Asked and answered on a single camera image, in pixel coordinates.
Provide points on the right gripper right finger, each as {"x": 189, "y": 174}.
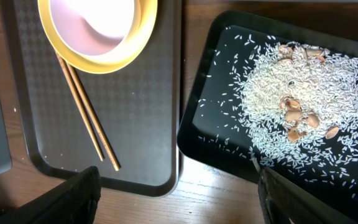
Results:
{"x": 284, "y": 202}

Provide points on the rice leftovers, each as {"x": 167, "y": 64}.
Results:
{"x": 288, "y": 106}

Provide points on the black tray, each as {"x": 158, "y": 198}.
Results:
{"x": 244, "y": 23}

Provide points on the white bowl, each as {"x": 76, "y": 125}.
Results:
{"x": 94, "y": 27}

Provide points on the dark brown serving tray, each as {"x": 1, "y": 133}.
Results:
{"x": 136, "y": 105}

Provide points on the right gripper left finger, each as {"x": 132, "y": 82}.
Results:
{"x": 73, "y": 201}

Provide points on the wooden chopstick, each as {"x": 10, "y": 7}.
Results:
{"x": 80, "y": 106}
{"x": 94, "y": 118}

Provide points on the yellow plate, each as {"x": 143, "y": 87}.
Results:
{"x": 113, "y": 61}

